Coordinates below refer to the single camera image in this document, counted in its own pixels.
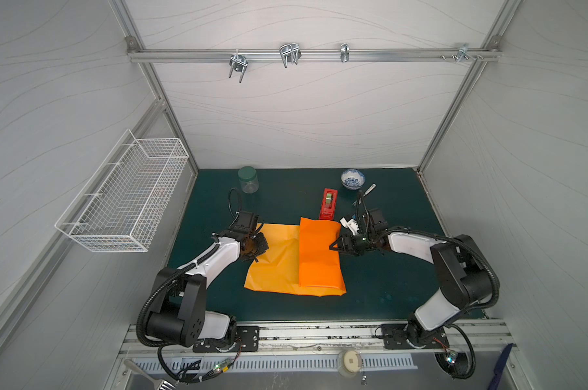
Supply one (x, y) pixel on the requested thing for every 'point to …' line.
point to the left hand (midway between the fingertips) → (266, 243)
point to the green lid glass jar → (248, 179)
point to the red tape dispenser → (329, 204)
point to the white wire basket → (119, 205)
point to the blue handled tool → (499, 366)
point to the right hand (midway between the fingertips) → (337, 244)
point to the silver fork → (370, 189)
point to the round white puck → (352, 361)
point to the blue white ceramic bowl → (352, 179)
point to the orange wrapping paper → (299, 259)
